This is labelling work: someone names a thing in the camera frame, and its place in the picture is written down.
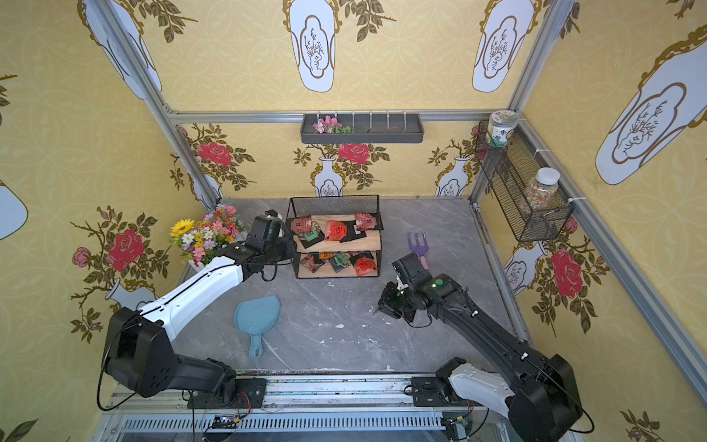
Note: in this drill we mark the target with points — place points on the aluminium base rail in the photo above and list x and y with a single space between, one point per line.
309 403

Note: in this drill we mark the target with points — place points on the black wire wall basket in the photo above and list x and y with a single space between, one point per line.
506 173

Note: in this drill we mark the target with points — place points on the flower bouquet white fence planter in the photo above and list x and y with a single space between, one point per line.
201 240

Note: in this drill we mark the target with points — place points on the purple garden fork pink handle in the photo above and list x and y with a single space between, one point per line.
418 244

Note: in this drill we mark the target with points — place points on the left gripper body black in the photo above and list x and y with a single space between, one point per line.
284 243

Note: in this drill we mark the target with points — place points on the clear jar white lid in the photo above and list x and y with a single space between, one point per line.
539 191

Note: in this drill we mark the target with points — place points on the green oolong tea bag packet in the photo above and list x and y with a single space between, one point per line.
311 238

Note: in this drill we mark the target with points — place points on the black tea bag barcode back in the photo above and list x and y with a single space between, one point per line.
352 232

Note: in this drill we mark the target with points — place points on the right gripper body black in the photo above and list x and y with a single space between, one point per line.
390 298

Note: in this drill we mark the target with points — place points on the white patterned lidded jar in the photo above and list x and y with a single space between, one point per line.
501 127

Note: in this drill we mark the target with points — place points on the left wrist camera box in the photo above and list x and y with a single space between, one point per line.
266 230

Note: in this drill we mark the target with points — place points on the grey wall-mounted tray shelf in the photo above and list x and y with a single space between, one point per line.
368 128

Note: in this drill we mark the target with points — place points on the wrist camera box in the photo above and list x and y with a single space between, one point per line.
410 272
266 230

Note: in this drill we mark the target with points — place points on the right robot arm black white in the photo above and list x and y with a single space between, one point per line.
538 395

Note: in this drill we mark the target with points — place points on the pink earl grey tea bag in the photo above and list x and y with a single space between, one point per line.
366 222

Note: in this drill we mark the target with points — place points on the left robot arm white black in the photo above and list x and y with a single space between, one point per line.
138 352

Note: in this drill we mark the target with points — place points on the small circuit board with wires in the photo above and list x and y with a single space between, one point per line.
225 422

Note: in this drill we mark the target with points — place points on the black wire two-tier shelf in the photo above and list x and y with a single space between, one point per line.
341 208

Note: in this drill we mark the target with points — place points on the light blue leaf-shaped tray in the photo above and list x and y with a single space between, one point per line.
256 317

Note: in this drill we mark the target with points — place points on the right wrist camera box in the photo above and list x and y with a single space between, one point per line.
410 272

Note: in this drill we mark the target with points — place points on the pink artificial flowers in tray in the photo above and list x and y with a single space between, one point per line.
330 125

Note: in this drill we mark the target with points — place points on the lower shelf dark red bag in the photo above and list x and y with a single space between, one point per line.
311 262

